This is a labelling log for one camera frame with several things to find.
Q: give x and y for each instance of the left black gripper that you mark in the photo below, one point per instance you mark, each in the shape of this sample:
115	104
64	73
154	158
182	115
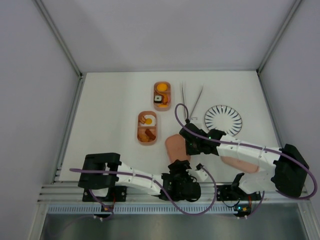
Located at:
179	167

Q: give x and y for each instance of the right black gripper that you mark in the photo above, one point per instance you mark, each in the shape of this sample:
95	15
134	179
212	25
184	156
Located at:
189	132

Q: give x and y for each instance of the pink box lid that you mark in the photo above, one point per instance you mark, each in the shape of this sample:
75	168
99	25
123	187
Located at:
240	165
176	148

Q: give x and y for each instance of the metal tongs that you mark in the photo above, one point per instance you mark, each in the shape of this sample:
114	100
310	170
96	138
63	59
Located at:
186	114

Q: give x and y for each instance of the striped round plate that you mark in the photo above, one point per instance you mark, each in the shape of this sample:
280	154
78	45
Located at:
223	118

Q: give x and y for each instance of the brown toy sausage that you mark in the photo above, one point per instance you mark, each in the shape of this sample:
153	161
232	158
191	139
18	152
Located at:
150	135

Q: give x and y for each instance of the white fried egg toy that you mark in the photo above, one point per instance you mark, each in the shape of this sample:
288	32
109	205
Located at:
150	121

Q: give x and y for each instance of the yellow toy chicken drumstick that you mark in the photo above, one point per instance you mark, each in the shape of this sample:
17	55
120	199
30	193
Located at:
162	106

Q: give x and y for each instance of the orange toy fried shrimp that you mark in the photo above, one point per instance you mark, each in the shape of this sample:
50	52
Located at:
143	137

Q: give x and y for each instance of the pink lunch box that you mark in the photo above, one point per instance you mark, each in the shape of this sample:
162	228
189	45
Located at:
147	128
155	92

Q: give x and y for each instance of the small brown toy meat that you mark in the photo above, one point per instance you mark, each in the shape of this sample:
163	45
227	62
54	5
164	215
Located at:
142	120

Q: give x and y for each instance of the black white sushi roll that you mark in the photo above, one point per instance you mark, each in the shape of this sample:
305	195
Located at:
158	99

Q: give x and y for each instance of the orange round toy food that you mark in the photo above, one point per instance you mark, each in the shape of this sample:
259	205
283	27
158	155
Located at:
162	87

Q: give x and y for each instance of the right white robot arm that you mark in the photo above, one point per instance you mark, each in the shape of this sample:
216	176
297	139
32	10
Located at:
261	168

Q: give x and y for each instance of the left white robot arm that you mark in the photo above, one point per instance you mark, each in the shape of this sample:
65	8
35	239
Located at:
102	171

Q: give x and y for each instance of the grey slotted cable duct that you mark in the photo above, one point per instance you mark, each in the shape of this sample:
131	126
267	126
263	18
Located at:
127	209

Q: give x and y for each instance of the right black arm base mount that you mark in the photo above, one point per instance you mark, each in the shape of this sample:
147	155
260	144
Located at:
234	193

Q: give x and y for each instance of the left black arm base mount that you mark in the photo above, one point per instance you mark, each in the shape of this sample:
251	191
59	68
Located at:
111	194

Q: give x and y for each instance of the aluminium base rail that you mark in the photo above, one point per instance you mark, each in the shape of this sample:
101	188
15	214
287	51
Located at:
69	192

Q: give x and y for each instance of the left aluminium frame post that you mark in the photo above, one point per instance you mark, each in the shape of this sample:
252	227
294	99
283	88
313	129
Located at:
57	35

